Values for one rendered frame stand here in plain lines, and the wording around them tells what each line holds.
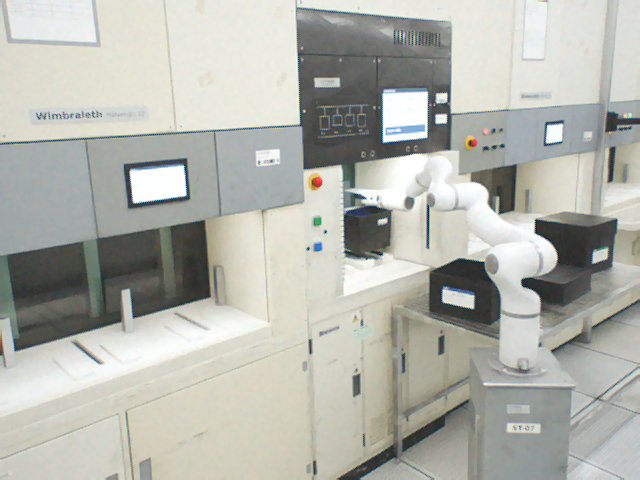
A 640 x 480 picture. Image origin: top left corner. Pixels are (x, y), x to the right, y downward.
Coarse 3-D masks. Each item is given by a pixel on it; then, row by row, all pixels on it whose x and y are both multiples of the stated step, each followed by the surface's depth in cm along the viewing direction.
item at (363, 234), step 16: (352, 192) 273; (352, 208) 274; (368, 208) 289; (384, 208) 281; (352, 224) 270; (368, 224) 270; (384, 224) 277; (352, 240) 272; (368, 240) 272; (384, 240) 279
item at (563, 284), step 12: (540, 276) 255; (552, 276) 254; (564, 276) 254; (576, 276) 253; (588, 276) 260; (528, 288) 256; (540, 288) 252; (552, 288) 248; (564, 288) 245; (576, 288) 253; (588, 288) 262; (540, 300) 252; (552, 300) 249; (564, 300) 247
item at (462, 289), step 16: (432, 272) 242; (448, 272) 255; (464, 272) 261; (480, 272) 256; (432, 288) 242; (448, 288) 237; (464, 288) 232; (480, 288) 228; (496, 288) 229; (432, 304) 244; (448, 304) 239; (464, 304) 234; (480, 304) 229; (496, 304) 231; (480, 320) 231; (496, 320) 233
